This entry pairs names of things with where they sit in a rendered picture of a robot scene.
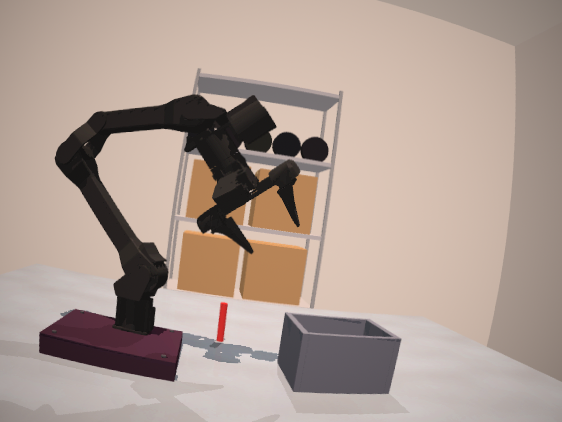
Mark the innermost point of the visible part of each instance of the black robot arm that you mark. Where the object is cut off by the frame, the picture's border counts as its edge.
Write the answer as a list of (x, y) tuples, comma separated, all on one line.
[(145, 269)]

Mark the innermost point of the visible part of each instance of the red peg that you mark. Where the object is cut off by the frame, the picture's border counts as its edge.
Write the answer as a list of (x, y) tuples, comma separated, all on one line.
[(222, 322)]

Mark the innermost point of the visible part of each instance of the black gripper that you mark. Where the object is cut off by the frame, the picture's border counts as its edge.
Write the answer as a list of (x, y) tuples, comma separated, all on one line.
[(283, 176)]

